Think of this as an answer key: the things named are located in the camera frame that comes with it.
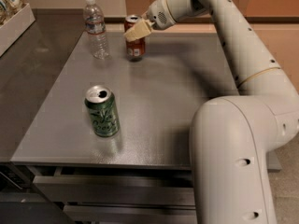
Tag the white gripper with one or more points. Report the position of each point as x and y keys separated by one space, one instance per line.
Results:
x=156 y=14

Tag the snack bags in box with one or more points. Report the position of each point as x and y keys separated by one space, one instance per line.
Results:
x=8 y=8

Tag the white snack box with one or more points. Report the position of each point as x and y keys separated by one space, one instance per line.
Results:
x=15 y=27

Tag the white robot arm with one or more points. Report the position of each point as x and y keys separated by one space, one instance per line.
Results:
x=230 y=136

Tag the grey metal drawer cabinet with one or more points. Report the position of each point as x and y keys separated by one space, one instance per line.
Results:
x=143 y=173

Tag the red coke can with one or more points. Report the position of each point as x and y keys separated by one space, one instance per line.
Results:
x=136 y=49

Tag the clear plastic water bottle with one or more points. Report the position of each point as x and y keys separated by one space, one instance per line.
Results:
x=95 y=28

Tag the green soda can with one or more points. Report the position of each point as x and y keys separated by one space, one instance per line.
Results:
x=102 y=109

